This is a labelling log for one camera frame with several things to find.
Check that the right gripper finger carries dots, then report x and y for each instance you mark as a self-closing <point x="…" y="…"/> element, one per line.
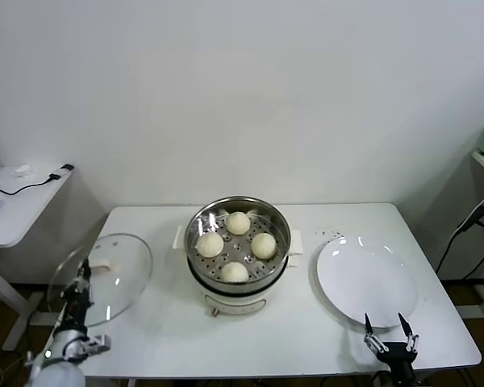
<point x="372" y="338"/>
<point x="412" y="340"/>

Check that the white crumpled paper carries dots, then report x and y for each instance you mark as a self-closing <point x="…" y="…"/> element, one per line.
<point x="24" y="171"/>

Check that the white oval plate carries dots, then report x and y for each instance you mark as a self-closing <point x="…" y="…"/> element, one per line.
<point x="367" y="282"/>

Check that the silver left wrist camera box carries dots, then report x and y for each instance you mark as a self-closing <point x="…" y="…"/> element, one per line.
<point x="97" y="344"/>

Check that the white electric pot base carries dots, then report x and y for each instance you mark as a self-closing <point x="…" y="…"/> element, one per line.
<point x="234" y="302"/>

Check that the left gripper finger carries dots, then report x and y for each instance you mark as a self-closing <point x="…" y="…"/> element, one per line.
<point x="76" y="288"/>
<point x="86" y="274"/>

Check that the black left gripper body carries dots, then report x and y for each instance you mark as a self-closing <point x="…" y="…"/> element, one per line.
<point x="78" y="309"/>

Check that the white steamed baozi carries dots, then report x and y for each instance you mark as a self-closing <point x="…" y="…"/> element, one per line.
<point x="209" y="245"/>
<point x="237" y="223"/>
<point x="263" y="245"/>
<point x="234" y="273"/>

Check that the white side desk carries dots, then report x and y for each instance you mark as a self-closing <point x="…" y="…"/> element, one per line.
<point x="24" y="209"/>

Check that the stainless steel steamer basket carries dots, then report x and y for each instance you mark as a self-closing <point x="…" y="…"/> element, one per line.
<point x="280" y="242"/>

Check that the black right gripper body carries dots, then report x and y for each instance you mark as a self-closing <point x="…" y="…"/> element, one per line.
<point x="399" y="354"/>

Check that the glass pot lid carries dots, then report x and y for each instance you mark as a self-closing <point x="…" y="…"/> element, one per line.
<point x="123" y="278"/>

